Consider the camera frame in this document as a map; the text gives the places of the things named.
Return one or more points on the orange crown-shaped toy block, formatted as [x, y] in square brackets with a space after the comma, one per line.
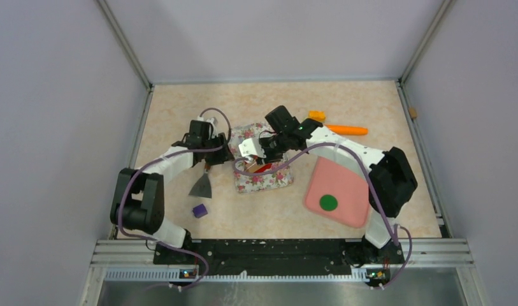
[317, 115]

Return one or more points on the purple cube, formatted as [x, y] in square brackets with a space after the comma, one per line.
[199, 211]

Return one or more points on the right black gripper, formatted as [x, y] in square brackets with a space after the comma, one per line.
[269, 159]

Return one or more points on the wooden rolling pin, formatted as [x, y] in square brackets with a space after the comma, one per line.
[252, 167]

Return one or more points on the small brown wall clip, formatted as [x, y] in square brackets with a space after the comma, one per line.
[412, 113]

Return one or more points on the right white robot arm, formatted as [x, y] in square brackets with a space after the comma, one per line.
[389, 177]

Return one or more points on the metal scraper wooden handle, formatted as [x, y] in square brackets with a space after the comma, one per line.
[202, 188]

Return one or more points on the green dough disc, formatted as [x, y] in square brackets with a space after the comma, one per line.
[328, 202]

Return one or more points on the pink plastic tray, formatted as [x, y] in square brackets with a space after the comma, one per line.
[347, 187]

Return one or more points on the red dough piece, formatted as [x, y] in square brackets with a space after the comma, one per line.
[265, 168]

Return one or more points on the orange toy carrot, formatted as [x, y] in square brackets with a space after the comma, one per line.
[348, 130]

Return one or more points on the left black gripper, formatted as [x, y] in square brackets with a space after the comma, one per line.
[223, 155]

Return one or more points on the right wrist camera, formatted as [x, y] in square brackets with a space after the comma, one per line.
[250, 148]

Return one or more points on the floral rectangular tray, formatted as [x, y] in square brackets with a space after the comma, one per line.
[249, 184]

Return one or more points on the aluminium frame rail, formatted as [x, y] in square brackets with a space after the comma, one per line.
[132, 260]

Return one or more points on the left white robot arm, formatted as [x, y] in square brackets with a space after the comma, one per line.
[138, 200]

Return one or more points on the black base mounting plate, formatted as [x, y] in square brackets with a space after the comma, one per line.
[280, 257]

